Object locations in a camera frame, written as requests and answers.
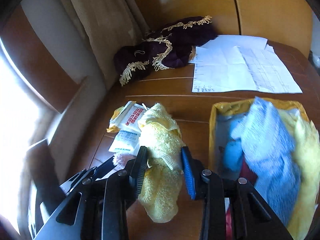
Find wooden wardrobe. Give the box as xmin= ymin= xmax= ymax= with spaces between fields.
xmin=135 ymin=0 xmax=312 ymax=56

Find blue terry towel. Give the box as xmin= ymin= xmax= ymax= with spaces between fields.
xmin=222 ymin=98 xmax=300 ymax=225

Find white paper sheets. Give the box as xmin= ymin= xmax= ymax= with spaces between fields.
xmin=191 ymin=35 xmax=302 ymax=94

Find beige curtain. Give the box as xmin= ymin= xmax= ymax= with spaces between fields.
xmin=60 ymin=0 xmax=150 ymax=89

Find pink fuzzy plush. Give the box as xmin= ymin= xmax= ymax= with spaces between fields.
xmin=113 ymin=152 xmax=135 ymax=168

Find purple velvet gold-fringed cloth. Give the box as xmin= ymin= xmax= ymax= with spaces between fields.
xmin=114 ymin=15 xmax=217 ymax=86

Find small white blue-printed packet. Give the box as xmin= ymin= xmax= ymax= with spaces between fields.
xmin=108 ymin=129 xmax=140 ymax=155

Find white red-lettered snack packet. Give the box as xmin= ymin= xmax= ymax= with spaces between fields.
xmin=118 ymin=101 xmax=146 ymax=133

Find yellow terry towel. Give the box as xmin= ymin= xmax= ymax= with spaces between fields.
xmin=138 ymin=103 xmax=185 ymax=223

